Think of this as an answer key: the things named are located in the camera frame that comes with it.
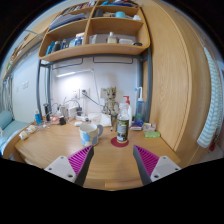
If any green packet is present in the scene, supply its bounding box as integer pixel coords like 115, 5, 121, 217
143, 130, 162, 139

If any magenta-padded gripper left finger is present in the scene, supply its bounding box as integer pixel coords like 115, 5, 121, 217
43, 144, 95, 187

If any bed with blue sheet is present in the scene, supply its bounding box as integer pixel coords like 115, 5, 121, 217
0, 120, 29, 156

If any pale snack packet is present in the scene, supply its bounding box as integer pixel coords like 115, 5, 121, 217
142, 122, 157, 132

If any wooden wardrobe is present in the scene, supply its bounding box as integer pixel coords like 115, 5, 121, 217
138, 0, 213, 164

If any blue bottle with white nozzle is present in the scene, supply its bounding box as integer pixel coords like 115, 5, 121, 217
133, 86, 147, 123

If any small blue bottle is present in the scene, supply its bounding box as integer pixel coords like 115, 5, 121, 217
34, 109, 43, 126

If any cream mug with blue map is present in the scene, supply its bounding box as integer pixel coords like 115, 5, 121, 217
78, 123, 104, 148

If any small white roll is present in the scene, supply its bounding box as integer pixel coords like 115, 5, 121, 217
18, 130, 30, 141
27, 124, 38, 134

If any brown tree creature figurine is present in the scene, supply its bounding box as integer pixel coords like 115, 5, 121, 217
103, 86, 120, 118

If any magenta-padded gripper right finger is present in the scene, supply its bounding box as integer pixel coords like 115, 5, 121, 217
133, 144, 183, 186

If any wooden shelf unit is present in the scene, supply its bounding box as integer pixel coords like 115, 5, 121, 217
37, 0, 152, 63

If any green white striped towel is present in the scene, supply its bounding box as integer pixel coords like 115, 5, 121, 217
196, 46, 224, 149

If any light blue pillow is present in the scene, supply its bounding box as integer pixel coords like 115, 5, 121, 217
0, 110, 14, 131

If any white tissue pack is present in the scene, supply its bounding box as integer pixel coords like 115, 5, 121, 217
88, 112, 113, 127

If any tall black device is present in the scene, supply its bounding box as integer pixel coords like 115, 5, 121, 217
42, 103, 52, 122

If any blue flat pack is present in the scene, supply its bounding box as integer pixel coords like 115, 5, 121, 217
129, 119, 144, 131

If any clear bottle with dark label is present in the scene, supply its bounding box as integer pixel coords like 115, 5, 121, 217
115, 103, 131, 144

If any white pump bottle red cap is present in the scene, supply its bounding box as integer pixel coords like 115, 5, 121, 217
122, 95, 133, 118

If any flat round red coaster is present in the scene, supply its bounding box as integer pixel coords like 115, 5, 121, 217
110, 135, 130, 148

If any white charger block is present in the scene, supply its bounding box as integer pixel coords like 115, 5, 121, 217
66, 105, 78, 119

